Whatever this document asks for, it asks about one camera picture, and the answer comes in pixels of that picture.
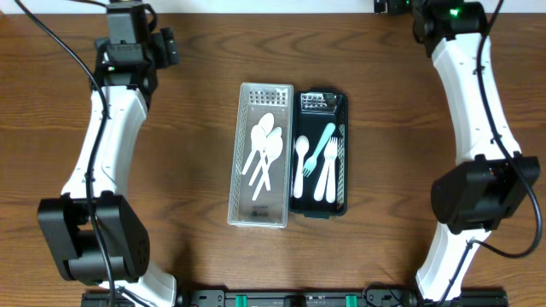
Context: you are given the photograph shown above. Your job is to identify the translucent white spoon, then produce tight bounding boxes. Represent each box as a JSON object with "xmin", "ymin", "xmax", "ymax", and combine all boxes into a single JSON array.
[{"xmin": 249, "ymin": 113, "xmax": 274, "ymax": 186}]

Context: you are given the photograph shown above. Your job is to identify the white utensil handle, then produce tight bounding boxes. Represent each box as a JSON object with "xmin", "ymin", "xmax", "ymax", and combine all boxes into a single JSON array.
[{"xmin": 264, "ymin": 127, "xmax": 282, "ymax": 191}]

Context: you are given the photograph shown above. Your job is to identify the black plastic basket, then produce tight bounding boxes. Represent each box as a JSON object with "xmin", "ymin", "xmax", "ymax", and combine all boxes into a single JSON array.
[{"xmin": 289, "ymin": 88, "xmax": 349, "ymax": 219}]

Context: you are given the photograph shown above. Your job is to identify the pale green plastic fork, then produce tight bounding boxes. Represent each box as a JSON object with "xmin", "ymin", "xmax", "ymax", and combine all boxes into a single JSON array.
[{"xmin": 303, "ymin": 123, "xmax": 335, "ymax": 177}]

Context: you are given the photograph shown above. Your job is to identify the white spoon crossing handle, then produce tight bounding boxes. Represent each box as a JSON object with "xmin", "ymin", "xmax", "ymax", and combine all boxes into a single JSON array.
[{"xmin": 241, "ymin": 125, "xmax": 266, "ymax": 175}]

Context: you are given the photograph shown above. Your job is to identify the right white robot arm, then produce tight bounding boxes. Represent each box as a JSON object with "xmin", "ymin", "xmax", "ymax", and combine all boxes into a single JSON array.
[{"xmin": 374, "ymin": 0, "xmax": 543, "ymax": 306}]

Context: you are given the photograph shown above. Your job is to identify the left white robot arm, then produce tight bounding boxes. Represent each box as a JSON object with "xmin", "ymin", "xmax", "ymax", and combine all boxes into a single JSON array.
[{"xmin": 38, "ymin": 26, "xmax": 179, "ymax": 306}]

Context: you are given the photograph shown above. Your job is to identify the clear plastic basket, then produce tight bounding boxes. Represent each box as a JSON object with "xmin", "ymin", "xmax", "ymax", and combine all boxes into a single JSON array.
[{"xmin": 228, "ymin": 83, "xmax": 294, "ymax": 229}]

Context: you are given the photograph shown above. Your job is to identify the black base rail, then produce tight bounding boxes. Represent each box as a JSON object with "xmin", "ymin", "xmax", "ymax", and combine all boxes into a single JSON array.
[{"xmin": 80, "ymin": 279, "xmax": 508, "ymax": 307}]

